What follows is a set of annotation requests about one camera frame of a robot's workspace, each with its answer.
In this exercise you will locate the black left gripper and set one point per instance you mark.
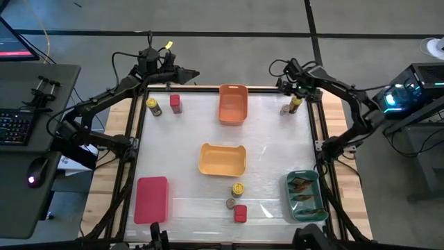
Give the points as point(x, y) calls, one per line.
point(159, 75)

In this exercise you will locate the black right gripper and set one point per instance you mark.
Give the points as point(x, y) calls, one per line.
point(301, 87)

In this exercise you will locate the yellow-lid spice jar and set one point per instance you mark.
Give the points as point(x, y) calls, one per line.
point(238, 189)
point(153, 106)
point(295, 106)

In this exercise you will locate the red-lid smoked paprika tin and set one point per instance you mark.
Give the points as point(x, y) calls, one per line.
point(175, 102)
point(240, 213)

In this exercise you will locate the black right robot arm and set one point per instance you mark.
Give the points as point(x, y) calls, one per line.
point(347, 93)

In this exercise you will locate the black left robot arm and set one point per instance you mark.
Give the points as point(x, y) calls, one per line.
point(104, 93)

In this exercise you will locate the orange plastic bin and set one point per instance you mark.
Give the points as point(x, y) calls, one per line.
point(233, 111)

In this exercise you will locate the yellow plastic bin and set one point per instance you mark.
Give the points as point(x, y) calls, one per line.
point(222, 161)

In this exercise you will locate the teal plastic bin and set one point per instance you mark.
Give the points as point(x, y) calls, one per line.
point(295, 212)

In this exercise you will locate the red plastic bin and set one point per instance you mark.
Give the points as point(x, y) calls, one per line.
point(151, 201)

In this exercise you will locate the black lit computer tower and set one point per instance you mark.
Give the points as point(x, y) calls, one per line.
point(426, 74)

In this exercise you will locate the black machine part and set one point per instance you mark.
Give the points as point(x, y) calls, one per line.
point(310, 239)
point(157, 237)

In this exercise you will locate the white round appliance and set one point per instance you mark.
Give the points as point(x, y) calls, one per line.
point(437, 47)

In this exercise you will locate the computer monitor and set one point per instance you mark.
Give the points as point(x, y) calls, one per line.
point(14, 45)

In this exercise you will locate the dark grey side table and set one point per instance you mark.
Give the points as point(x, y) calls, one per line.
point(430, 163)

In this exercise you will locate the backlit black keyboard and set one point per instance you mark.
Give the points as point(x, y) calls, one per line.
point(14, 126)

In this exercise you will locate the black computer mouse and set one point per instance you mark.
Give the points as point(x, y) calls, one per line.
point(36, 172)

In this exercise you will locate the grey desk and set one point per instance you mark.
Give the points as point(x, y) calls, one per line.
point(21, 208)

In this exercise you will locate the black frame clamp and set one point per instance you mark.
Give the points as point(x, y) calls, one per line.
point(279, 83)
point(168, 86)

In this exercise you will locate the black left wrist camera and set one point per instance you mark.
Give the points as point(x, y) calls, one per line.
point(149, 59)

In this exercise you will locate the black aluminium table frame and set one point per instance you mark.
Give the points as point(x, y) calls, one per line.
point(201, 89)

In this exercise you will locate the black clamp bracket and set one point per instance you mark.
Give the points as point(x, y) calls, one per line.
point(41, 99)

